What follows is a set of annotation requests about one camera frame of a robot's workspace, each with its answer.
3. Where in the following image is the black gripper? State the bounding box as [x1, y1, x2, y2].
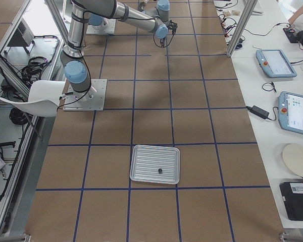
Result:
[160, 38, 166, 47]

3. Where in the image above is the silver ribbed metal tray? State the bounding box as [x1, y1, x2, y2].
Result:
[129, 145, 180, 185]

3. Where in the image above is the upper teach pendant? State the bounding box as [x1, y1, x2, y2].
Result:
[256, 49, 297, 78]

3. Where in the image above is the teach pendant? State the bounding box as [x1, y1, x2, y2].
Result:
[278, 91, 303, 134]
[256, 49, 297, 78]

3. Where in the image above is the black power adapter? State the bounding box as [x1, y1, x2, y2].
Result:
[246, 105, 269, 119]

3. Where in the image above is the white plastic chair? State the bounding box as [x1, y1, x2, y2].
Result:
[0, 80, 65, 117]

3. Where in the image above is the lower teach pendant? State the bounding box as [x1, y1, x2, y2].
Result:
[278, 91, 303, 134]

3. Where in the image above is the beige round plate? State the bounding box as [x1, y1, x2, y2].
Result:
[282, 144, 303, 177]

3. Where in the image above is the black flat device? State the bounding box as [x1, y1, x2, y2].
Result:
[279, 182, 303, 221]

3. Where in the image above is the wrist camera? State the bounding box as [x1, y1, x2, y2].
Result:
[168, 20, 178, 36]

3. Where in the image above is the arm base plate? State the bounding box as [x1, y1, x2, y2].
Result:
[62, 79, 107, 111]
[86, 16, 116, 35]

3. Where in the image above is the aluminium frame post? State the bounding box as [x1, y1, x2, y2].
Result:
[226, 0, 257, 57]

